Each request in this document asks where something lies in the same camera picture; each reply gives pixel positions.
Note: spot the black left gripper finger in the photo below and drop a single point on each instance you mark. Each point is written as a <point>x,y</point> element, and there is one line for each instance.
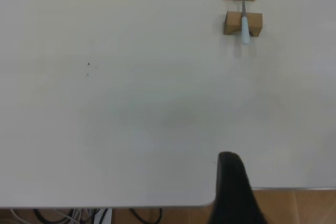
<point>233,192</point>

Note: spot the arched wooden block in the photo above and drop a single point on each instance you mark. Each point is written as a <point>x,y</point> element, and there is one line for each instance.
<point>232,22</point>

